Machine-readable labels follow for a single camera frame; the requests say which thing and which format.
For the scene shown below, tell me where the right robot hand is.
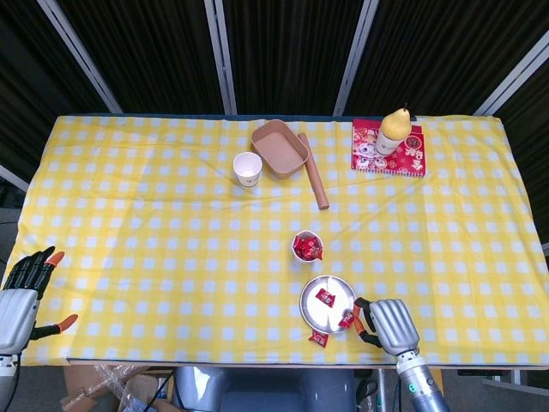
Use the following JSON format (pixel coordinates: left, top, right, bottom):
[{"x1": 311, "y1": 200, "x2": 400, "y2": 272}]
[{"x1": 352, "y1": 296, "x2": 420, "y2": 356}]

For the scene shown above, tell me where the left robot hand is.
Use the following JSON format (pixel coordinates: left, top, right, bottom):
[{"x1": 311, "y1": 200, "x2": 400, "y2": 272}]
[{"x1": 0, "y1": 245, "x2": 80, "y2": 355}]

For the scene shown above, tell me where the round metal plate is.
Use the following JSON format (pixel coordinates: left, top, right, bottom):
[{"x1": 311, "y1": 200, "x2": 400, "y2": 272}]
[{"x1": 299, "y1": 275, "x2": 357, "y2": 335}]

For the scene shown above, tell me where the white paper cup blue logo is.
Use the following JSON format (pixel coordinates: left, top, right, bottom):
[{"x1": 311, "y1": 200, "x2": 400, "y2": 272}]
[
  {"x1": 232, "y1": 151, "x2": 263, "y2": 188},
  {"x1": 292, "y1": 230, "x2": 324, "y2": 264},
  {"x1": 373, "y1": 128, "x2": 408, "y2": 158}
]

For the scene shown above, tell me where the brown cardboard box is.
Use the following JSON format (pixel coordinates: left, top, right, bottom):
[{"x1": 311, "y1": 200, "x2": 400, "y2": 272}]
[{"x1": 59, "y1": 364, "x2": 177, "y2": 412}]

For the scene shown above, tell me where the grey robot torso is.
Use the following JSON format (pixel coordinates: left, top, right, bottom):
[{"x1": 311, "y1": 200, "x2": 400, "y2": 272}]
[{"x1": 173, "y1": 367, "x2": 357, "y2": 412}]

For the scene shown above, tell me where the red spiral notebook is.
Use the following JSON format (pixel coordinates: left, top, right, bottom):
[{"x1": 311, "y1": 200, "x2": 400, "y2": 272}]
[{"x1": 350, "y1": 118, "x2": 428, "y2": 178}]

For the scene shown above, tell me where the yellow white checkered tablecloth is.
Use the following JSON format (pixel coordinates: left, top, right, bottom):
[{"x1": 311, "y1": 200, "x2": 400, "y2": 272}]
[{"x1": 3, "y1": 113, "x2": 548, "y2": 368}]

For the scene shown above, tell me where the wooden rolling pin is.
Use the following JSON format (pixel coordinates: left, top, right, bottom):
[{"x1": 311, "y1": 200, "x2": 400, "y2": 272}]
[{"x1": 299, "y1": 132, "x2": 330, "y2": 211}]

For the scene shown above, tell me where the yellow pear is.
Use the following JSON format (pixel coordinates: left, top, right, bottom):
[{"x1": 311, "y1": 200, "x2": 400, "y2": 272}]
[{"x1": 380, "y1": 102, "x2": 413, "y2": 141}]

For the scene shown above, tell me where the brown paper food box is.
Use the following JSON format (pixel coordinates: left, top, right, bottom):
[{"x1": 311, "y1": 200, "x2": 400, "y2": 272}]
[{"x1": 250, "y1": 119, "x2": 310, "y2": 180}]

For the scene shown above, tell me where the grey metal partition post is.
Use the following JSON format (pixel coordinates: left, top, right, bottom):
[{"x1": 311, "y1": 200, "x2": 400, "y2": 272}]
[
  {"x1": 36, "y1": 0, "x2": 124, "y2": 114},
  {"x1": 473, "y1": 36, "x2": 549, "y2": 117},
  {"x1": 0, "y1": 164, "x2": 30, "y2": 193},
  {"x1": 203, "y1": 0, "x2": 238, "y2": 115},
  {"x1": 333, "y1": 0, "x2": 381, "y2": 116}
]

